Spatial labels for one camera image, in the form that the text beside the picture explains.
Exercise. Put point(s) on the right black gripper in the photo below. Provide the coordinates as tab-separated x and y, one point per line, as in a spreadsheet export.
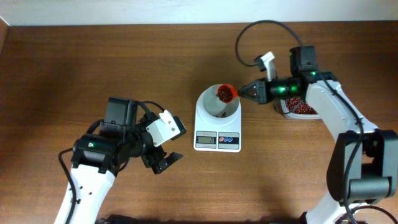
261	91

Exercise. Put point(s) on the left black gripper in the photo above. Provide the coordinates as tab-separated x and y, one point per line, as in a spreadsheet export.
151	160

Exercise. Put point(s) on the orange measuring scoop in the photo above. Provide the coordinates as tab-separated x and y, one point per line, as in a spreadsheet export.
226	93

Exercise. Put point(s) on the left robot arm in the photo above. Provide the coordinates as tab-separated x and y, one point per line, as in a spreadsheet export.
128	130

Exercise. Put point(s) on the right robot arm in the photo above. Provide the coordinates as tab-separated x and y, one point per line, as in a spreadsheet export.
363	167

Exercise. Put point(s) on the white digital kitchen scale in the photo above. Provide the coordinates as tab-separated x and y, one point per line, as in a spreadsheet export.
217	134

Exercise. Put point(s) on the white round bowl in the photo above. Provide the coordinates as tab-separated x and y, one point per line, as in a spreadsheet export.
213	105

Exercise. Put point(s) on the clear plastic container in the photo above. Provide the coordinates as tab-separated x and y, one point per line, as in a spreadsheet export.
289	115

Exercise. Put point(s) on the red adzuki beans in container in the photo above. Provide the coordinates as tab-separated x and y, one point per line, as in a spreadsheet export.
296	105

